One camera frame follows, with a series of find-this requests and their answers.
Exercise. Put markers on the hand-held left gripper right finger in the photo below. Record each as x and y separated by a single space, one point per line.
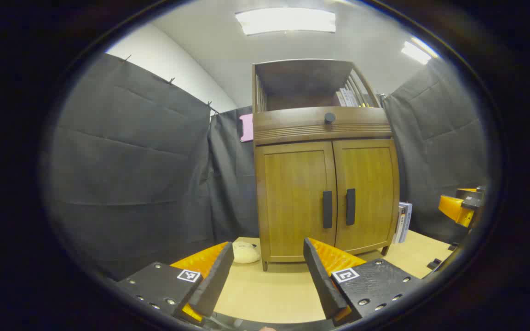
320 276

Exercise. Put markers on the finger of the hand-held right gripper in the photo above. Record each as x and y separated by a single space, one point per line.
453 209
469 190

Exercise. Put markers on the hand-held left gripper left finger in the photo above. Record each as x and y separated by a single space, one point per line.
216 276

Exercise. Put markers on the wooden shoe cabinet door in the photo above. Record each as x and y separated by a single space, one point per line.
292 202
371 197

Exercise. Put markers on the wooden double-door shoe cabinet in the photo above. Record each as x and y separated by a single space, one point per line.
292 80

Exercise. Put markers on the wooden cabinet drawer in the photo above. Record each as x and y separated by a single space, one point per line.
292 124

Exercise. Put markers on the cream plush toy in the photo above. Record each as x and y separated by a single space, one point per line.
245 253

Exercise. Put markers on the small black clip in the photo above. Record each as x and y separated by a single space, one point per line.
434 264
453 247

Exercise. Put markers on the leaning white books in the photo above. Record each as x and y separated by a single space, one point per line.
403 223

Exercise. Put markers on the row of upright books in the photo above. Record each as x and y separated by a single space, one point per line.
348 97

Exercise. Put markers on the black round drawer knob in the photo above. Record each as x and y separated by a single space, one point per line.
329 118

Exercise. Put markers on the large ceiling light panel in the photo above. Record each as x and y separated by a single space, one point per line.
285 20

